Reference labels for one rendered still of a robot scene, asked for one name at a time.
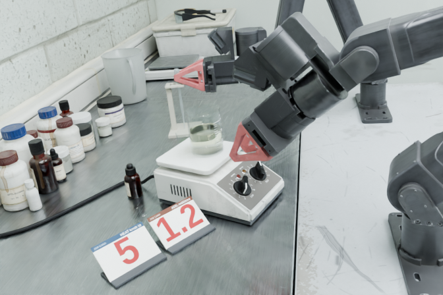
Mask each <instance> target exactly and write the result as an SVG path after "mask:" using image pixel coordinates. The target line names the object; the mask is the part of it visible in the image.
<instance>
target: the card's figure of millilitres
mask: <svg viewBox="0 0 443 295"><path fill-rule="evenodd" d="M205 222H206V220H205V218H204V217H203V216H202V214H201V212H200V211H199V210H198V208H197V207H196V206H195V204H194V202H193V201H192V200H191V201H189V202H187V203H185V204H183V205H182V206H180V207H178V208H176V209H174V210H172V211H170V212H169V213H166V214H165V215H162V216H161V217H159V218H157V219H155V220H153V221H151V223H152V224H153V226H154V228H155V229H156V230H157V232H158V234H159V235H160V237H161V238H162V240H163V241H164V243H165V245H167V244H168V243H170V242H172V241H174V240H175V239H177V238H178V237H180V236H182V235H184V234H186V233H188V232H189V231H191V230H192V229H194V228H196V227H198V226H199V225H201V224H203V223H205Z"/></svg>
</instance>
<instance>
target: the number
mask: <svg viewBox="0 0 443 295"><path fill-rule="evenodd" d="M156 250H158V249H157V247H156V246H155V245H154V243H153V241H152V240H151V238H150V237H149V236H148V234H147V232H146V231H145V229H144V227H140V228H138V229H136V230H134V231H132V232H131V233H129V234H127V235H125V236H123V237H122V238H120V239H118V240H116V241H114V242H112V243H110V244H108V245H106V246H104V247H103V248H101V249H99V250H97V251H95V253H96V255H97V257H98V259H99V260H100V262H101V263H102V265H103V267H104V269H105V270H106V272H107V274H108V275H109V277H112V276H114V275H115V274H117V273H118V272H120V271H122V270H124V269H126V268H127V267H129V266H131V265H132V264H134V263H136V262H137V261H139V260H141V259H143V258H144V257H146V256H147V255H150V254H151V253H153V252H155V251H156Z"/></svg>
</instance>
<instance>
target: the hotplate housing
mask: <svg viewBox="0 0 443 295"><path fill-rule="evenodd" d="M240 163H242V162H234V161H233V160H232V159H229V160H228V161H227V162H226V163H224V164H223V165H222V166H221V167H220V168H218V169H217V170H216V171H214V172H213V173H212V174H208V175H203V174H197V173H191V172H187V171H181V170H178V169H172V168H168V167H163V166H160V167H158V168H157V169H155V171H154V178H155V183H156V190H157V194H158V198H159V201H160V202H162V203H166V204H169V205H174V204H176V203H177V202H179V201H181V200H183V199H185V198H187V197H189V196H191V198H192V199H193V200H194V202H195V204H197V206H198V208H199V209H200V210H201V212H202V213H205V214H207V215H212V216H215V217H220V218H223V219H227V220H230V221H235V222H238V223H243V224H246V225H252V224H253V223H254V222H255V221H256V220H257V219H258V218H259V216H260V215H261V214H262V213H263V212H264V211H265V210H266V209H267V207H268V206H269V205H270V204H271V203H272V202H273V201H274V200H275V199H276V198H277V197H278V196H279V195H280V194H281V193H282V191H283V187H284V181H283V178H281V177H280V178H281V180H280V181H279V182H278V183H277V184H276V185H275V186H274V187H273V188H272V189H271V190H270V191H269V192H268V193H267V194H266V195H265V196H264V197H263V198H262V200H261V201H260V202H259V203H258V204H257V205H256V206H255V207H254V208H253V209H252V210H249V209H247V208H246V207H245V206H244V205H243V204H241V203H240V202H238V201H237V200H236V199H235V198H233V197H232V196H230V195H229V194H228V193H227V192H226V191H224V190H223V189H221V188H220V187H219V186H218V185H217V183H218V182H219V181H220V180H221V179H222V178H224V177H225V176H226V175H227V174H229V173H230V172H231V171H232V170H233V169H234V168H235V167H237V166H238V165H239V164H240ZM264 166H265V165H264ZM265 167H267V166H265ZM268 169H269V168H268ZM271 171H272V170H271ZM272 172H273V173H274V171H272ZM275 174H276V173H275ZM278 176H279V175H278Z"/></svg>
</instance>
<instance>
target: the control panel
mask: <svg viewBox="0 0 443 295"><path fill-rule="evenodd" d="M257 162H258V161H243V162H242V163H240V164H239V165H238V166H237V167H235V168H234V169H233V170H232V171H231V172H230V173H229V174H227V175H226V176H225V177H224V178H222V179H221V180H220V181H219V182H218V183H217V185H218V186H219V187H220V188H221V189H223V190H224V191H226V192H227V193H228V194H229V195H230V196H232V197H233V198H235V199H236V200H237V201H238V202H240V203H241V204H243V205H244V206H245V207H246V208H247V209H249V210H252V209H253V208H254V207H255V206H256V205H257V204H258V203H259V202H260V201H261V200H262V198H263V197H264V196H265V195H266V194H267V193H268V192H269V191H270V190H271V189H272V188H273V187H274V186H275V185H276V184H277V183H278V182H279V181H280V180H281V178H280V177H279V176H278V175H276V174H275V173H273V172H272V171H271V170H270V169H268V168H267V167H265V166H264V165H263V167H264V170H265V172H266V175H267V177H266V179H265V180H256V179H254V178H253V177H252V176H251V174H250V169H251V168H252V167H255V165H256V163H257ZM243 169H244V170H246V173H244V172H243V171H242V170H243ZM238 174H239V175H240V176H241V177H240V178H237V175H238ZM244 175H246V176H248V181H249V185H250V187H251V189H252V192H251V193H250V194H249V195H248V196H242V195H240V194H238V193H237V192H236V191H235V190H234V187H233V185H234V183H235V182H236V181H238V180H241V179H242V177H243V176H244Z"/></svg>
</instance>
